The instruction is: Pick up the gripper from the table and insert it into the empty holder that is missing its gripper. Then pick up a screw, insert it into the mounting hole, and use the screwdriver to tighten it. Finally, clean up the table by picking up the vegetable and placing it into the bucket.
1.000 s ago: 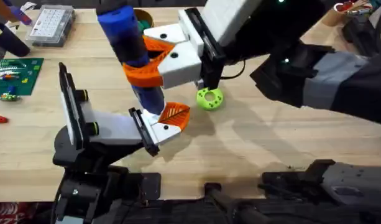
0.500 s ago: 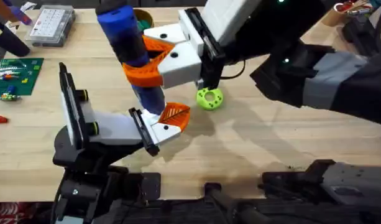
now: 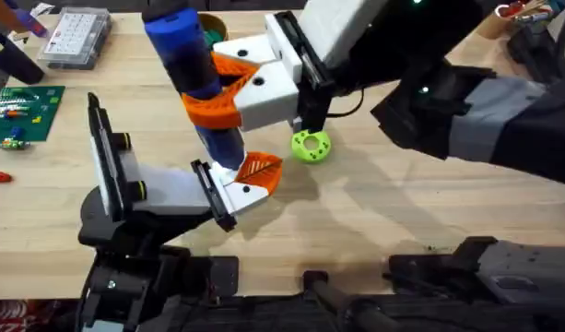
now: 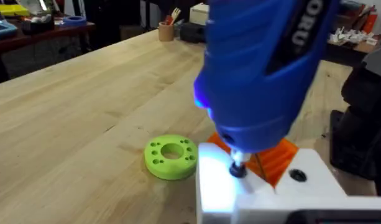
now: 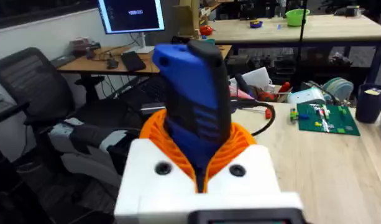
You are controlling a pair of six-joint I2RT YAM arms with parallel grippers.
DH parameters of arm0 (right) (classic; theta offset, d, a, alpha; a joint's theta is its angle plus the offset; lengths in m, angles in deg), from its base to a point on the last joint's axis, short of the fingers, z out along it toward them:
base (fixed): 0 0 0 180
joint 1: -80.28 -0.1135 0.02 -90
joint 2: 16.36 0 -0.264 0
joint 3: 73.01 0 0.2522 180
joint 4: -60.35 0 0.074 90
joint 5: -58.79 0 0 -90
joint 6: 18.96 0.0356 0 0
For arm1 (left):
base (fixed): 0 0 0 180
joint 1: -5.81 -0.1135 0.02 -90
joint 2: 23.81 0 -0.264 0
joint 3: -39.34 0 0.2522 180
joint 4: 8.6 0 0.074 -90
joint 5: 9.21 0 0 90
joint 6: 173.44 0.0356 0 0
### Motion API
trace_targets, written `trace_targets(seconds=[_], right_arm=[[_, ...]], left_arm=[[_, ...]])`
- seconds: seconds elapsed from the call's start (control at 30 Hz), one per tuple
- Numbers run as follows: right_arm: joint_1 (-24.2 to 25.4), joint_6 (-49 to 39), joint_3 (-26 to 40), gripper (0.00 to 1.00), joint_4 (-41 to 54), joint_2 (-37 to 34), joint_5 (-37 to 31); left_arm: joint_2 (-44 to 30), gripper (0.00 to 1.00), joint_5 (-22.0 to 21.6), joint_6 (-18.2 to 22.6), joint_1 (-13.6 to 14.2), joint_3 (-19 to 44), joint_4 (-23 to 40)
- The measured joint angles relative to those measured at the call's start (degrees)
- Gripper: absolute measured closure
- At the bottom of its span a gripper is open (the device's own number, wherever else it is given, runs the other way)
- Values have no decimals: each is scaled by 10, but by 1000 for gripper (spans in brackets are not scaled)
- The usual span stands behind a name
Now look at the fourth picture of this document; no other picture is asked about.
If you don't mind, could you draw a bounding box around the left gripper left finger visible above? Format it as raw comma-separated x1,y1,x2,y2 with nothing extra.
195,132,276,224

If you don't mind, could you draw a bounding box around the blue tray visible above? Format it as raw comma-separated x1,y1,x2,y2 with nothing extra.
0,19,19,40

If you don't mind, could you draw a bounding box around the black box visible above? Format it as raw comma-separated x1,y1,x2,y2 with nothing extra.
179,22,207,44

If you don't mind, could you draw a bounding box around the wooden fork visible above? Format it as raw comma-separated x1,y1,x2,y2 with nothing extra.
170,7,182,26

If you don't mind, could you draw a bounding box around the green disc with holes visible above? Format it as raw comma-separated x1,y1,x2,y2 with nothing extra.
144,134,199,182

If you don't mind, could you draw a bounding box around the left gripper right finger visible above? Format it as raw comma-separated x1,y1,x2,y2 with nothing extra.
255,138,347,197

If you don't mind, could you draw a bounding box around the blue tape roll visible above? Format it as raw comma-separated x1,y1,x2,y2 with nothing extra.
62,16,88,27

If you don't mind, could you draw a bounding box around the blue electric screwdriver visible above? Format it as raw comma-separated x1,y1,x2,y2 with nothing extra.
193,0,341,179

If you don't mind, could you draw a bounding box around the white box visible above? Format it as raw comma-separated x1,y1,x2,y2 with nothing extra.
189,2,209,26

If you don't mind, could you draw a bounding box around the heap of white parts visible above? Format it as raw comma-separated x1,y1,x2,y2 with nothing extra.
329,26,379,47

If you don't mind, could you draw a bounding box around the brown cup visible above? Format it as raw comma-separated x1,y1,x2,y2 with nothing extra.
158,21,175,42

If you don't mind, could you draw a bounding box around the dark wooden side table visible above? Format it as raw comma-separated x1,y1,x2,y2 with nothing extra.
0,21,96,86

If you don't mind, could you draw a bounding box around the yellow board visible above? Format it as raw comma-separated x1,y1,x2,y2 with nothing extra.
0,3,30,17

